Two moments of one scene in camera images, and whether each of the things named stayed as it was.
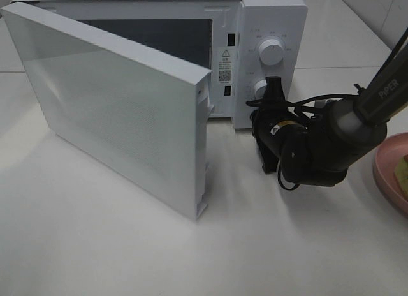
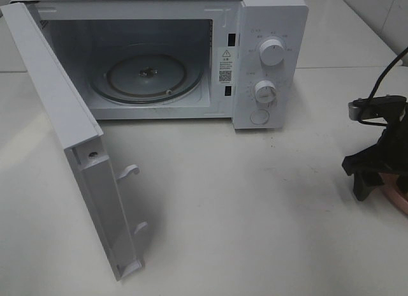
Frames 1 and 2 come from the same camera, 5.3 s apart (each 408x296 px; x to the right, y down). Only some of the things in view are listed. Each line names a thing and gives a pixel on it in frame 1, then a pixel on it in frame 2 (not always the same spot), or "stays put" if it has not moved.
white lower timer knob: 260,88 stays put
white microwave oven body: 242,37 stays put
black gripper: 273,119 → 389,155
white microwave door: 145,115 → 80,135
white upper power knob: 271,51 stays put
